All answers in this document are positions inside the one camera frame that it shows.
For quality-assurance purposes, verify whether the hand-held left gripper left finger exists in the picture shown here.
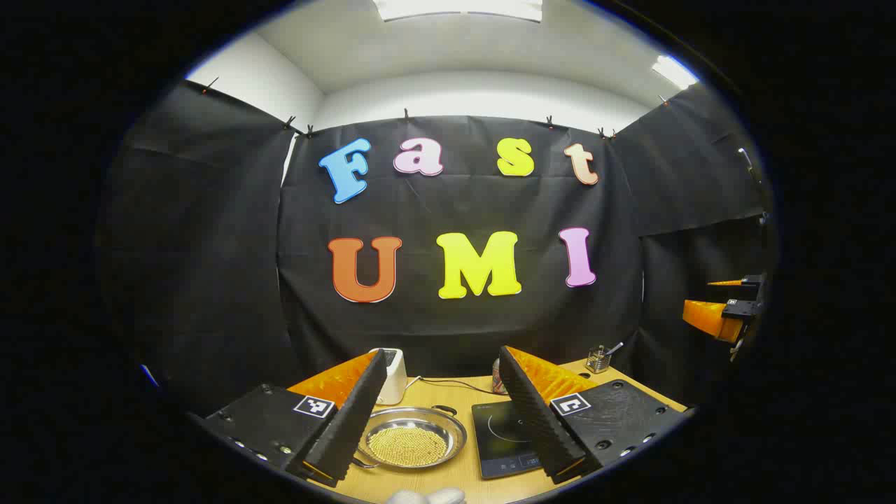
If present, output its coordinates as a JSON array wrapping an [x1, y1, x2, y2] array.
[[203, 349, 389, 489]]

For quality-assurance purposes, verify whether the steel pot with black handles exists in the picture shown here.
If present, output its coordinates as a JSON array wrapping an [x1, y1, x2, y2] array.
[[352, 405, 468, 470]]

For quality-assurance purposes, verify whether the ceiling light panel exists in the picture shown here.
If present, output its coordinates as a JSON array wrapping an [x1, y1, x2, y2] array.
[[652, 55, 701, 90]]

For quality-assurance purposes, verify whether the black induction cooktop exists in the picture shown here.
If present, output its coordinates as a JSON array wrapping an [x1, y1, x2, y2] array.
[[471, 400, 543, 480]]

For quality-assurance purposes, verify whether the pile of soybeans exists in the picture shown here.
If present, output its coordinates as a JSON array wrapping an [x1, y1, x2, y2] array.
[[367, 427, 449, 468]]

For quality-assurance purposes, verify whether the white toaster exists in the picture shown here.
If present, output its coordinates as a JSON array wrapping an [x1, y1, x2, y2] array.
[[369, 348, 408, 405]]

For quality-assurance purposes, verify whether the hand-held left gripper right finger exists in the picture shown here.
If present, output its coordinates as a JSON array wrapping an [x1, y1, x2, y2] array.
[[498, 345, 690, 485]]

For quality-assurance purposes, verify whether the black power cable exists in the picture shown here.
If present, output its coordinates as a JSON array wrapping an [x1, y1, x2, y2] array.
[[406, 376, 508, 396]]

